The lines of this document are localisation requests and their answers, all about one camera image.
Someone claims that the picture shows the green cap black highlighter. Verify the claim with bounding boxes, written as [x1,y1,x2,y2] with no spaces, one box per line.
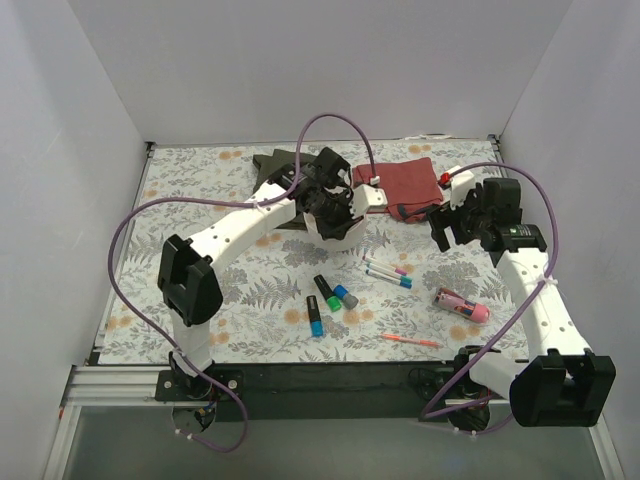
[314,275,341,312]

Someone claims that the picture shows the blue cap black highlighter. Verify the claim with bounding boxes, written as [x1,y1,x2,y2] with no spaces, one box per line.
[306,295,324,337]

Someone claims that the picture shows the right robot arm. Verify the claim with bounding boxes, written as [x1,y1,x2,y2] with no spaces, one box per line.
[421,172,616,427]

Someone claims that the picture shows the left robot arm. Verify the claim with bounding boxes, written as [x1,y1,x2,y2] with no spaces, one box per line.
[158,148,364,400]

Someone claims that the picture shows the red folded cloth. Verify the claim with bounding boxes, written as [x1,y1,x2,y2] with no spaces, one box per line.
[376,157,443,224]

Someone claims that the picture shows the white round divided organizer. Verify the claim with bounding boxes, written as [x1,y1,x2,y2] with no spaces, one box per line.
[303,213,366,252]

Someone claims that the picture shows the olive green folded cloth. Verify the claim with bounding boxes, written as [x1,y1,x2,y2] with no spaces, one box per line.
[252,149,306,231]

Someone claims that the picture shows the blue cap white marker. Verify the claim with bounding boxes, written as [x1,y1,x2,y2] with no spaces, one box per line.
[365,269,412,289]

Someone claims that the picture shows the teal cap white marker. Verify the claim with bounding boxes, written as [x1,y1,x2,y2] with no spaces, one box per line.
[366,263,412,285]

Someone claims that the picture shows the pink pencil case tube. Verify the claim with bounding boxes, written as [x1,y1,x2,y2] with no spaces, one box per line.
[433,288,490,324]

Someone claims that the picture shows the pink cap white marker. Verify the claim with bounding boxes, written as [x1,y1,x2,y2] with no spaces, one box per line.
[364,257,409,277]

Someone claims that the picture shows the floral table mat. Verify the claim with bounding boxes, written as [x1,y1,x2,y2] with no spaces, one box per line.
[96,145,514,365]

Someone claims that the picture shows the blue and grey stubby marker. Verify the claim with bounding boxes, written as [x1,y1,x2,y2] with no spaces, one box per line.
[333,285,359,310]

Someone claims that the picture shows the orange pink pen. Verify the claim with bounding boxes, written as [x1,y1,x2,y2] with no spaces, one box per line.
[380,333,442,348]

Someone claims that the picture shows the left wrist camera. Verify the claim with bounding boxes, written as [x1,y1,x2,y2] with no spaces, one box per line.
[350,184,388,218]

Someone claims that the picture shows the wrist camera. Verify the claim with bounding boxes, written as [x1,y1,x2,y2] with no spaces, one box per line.
[449,169,476,210]
[350,184,388,218]

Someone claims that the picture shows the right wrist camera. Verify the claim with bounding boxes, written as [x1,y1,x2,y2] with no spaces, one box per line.
[449,169,476,210]

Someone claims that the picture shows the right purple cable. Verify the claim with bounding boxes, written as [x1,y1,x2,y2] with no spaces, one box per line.
[418,160,559,422]

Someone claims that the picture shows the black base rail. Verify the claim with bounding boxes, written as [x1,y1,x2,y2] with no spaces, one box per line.
[155,359,496,424]

